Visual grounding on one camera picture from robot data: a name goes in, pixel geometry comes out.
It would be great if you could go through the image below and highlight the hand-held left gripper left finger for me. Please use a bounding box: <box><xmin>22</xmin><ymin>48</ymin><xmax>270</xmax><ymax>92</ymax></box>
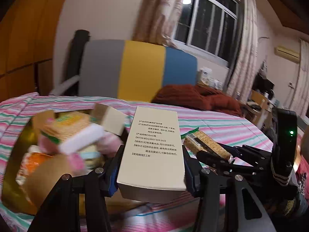
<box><xmin>26</xmin><ymin>130</ymin><xmax>128</xmax><ymax>232</ymax></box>

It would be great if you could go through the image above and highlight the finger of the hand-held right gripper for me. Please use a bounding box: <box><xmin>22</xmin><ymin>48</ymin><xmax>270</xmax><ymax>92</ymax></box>
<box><xmin>216</xmin><ymin>143</ymin><xmax>273</xmax><ymax>166</ymax></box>
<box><xmin>196</xmin><ymin>151</ymin><xmax>272</xmax><ymax>177</ymax></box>

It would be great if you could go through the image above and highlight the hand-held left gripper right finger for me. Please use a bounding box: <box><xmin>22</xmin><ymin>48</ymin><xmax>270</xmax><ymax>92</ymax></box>
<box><xmin>182</xmin><ymin>147</ymin><xmax>276</xmax><ymax>232</ymax></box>

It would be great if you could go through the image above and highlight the small green cracker packet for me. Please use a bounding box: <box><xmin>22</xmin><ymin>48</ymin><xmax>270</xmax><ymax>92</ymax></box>
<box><xmin>181</xmin><ymin>128</ymin><xmax>234</xmax><ymax>163</ymax></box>

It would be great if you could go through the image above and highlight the cream box with text panel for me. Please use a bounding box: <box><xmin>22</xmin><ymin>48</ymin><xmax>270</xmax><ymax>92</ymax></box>
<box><xmin>116</xmin><ymin>106</ymin><xmax>187</xmax><ymax>203</ymax></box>

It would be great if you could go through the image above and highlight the white sponge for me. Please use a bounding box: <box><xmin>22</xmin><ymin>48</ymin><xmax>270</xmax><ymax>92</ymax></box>
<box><xmin>59</xmin><ymin>123</ymin><xmax>104</xmax><ymax>155</ymax></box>

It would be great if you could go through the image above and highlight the large cream box gold print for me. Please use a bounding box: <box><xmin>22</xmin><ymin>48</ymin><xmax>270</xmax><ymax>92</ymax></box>
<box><xmin>90</xmin><ymin>103</ymin><xmax>126</xmax><ymax>137</ymax></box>

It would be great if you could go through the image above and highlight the large green cracker packet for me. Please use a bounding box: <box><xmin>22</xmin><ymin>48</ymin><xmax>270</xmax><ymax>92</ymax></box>
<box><xmin>40</xmin><ymin>111</ymin><xmax>92</xmax><ymax>145</ymax></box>

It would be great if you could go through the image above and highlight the striped bed sheet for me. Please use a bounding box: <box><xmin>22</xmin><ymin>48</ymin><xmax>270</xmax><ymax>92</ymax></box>
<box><xmin>0</xmin><ymin>92</ymin><xmax>276</xmax><ymax>232</ymax></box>

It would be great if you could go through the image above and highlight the wooden desk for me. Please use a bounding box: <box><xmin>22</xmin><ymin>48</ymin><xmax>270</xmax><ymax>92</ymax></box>
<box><xmin>241</xmin><ymin>89</ymin><xmax>276</xmax><ymax>126</ymax></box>

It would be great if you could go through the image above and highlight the patterned beige curtain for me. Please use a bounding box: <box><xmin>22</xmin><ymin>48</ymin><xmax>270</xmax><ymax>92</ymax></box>
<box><xmin>287</xmin><ymin>39</ymin><xmax>309</xmax><ymax>116</ymax></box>
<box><xmin>227</xmin><ymin>0</ymin><xmax>259</xmax><ymax>99</ymax></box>
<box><xmin>132</xmin><ymin>0</ymin><xmax>191</xmax><ymax>50</ymax></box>

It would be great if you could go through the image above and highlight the dark monitor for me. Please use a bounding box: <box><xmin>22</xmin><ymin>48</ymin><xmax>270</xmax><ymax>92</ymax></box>
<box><xmin>253</xmin><ymin>72</ymin><xmax>274</xmax><ymax>95</ymax></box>

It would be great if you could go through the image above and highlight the rust red blanket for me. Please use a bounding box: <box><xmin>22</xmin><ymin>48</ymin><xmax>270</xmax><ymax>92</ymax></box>
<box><xmin>151</xmin><ymin>84</ymin><xmax>244</xmax><ymax>116</ymax></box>

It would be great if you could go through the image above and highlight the row of small bottles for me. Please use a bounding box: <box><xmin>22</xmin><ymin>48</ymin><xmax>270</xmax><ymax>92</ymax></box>
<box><xmin>210</xmin><ymin>78</ymin><xmax>224</xmax><ymax>89</ymax></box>

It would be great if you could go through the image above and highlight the orange snack packet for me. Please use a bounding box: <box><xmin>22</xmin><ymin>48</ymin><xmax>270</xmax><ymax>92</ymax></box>
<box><xmin>17</xmin><ymin>151</ymin><xmax>53</xmax><ymax>186</ymax></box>

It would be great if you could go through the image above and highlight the white carton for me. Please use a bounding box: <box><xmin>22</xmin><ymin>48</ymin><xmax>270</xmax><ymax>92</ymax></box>
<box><xmin>199</xmin><ymin>67</ymin><xmax>213</xmax><ymax>83</ymax></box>

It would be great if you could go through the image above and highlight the grey yellow blue headboard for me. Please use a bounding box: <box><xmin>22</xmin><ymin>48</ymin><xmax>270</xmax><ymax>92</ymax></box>
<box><xmin>80</xmin><ymin>39</ymin><xmax>198</xmax><ymax>103</ymax></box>

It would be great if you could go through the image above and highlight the white framed window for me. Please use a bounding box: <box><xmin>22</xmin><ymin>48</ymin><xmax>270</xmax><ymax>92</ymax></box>
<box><xmin>174</xmin><ymin>0</ymin><xmax>244</xmax><ymax>68</ymax></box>

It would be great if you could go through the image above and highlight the wooden wardrobe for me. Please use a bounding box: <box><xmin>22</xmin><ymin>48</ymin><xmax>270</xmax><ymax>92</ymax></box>
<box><xmin>0</xmin><ymin>0</ymin><xmax>73</xmax><ymax>102</ymax></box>

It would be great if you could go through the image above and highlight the wall air conditioner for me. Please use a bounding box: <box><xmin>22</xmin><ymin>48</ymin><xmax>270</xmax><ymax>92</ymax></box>
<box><xmin>275</xmin><ymin>45</ymin><xmax>301</xmax><ymax>64</ymax></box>

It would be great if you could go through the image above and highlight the white bed rail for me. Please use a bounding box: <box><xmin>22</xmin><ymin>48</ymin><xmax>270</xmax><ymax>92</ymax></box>
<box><xmin>49</xmin><ymin>75</ymin><xmax>80</xmax><ymax>96</ymax></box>

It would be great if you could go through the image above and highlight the dark bed post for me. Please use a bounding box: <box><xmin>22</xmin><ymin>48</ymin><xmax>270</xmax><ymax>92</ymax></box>
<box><xmin>70</xmin><ymin>30</ymin><xmax>92</xmax><ymax>97</ymax></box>

